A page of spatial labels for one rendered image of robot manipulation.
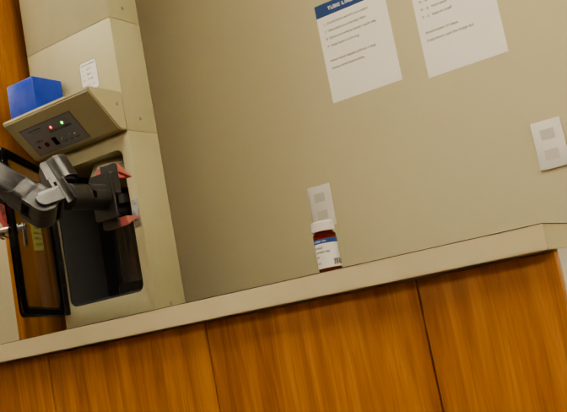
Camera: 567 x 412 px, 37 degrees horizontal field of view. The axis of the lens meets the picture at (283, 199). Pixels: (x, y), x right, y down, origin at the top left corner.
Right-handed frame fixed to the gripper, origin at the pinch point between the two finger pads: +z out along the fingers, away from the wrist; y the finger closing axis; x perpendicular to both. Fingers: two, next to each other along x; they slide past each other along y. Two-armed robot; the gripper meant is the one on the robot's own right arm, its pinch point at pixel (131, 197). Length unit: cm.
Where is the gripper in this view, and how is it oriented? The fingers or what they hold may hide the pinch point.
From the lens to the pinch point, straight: 198.7
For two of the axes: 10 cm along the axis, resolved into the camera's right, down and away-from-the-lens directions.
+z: 5.3, 0.0, 8.5
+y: -2.1, -9.7, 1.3
